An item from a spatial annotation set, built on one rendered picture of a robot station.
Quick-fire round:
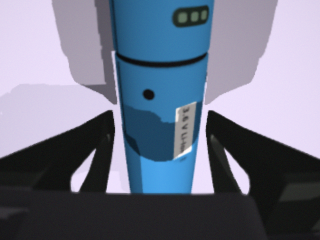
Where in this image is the blue electric screwdriver barrel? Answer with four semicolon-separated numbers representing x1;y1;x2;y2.
109;0;214;193

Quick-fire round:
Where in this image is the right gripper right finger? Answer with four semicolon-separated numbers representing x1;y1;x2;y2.
205;110;320;235

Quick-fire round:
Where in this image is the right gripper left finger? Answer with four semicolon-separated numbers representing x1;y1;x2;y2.
0;110;115;192

